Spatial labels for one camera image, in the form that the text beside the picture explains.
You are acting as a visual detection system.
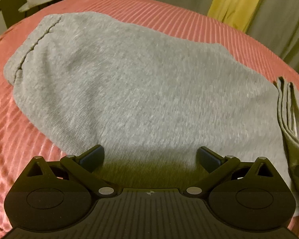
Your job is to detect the grey sweatpants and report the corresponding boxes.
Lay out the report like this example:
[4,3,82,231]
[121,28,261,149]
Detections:
[4,12,299,215]

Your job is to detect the pink ribbed bedspread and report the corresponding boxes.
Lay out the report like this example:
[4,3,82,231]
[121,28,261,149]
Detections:
[0,0,299,238]

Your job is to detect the yellow curtain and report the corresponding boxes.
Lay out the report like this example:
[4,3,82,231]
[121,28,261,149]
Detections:
[207,0,260,32]

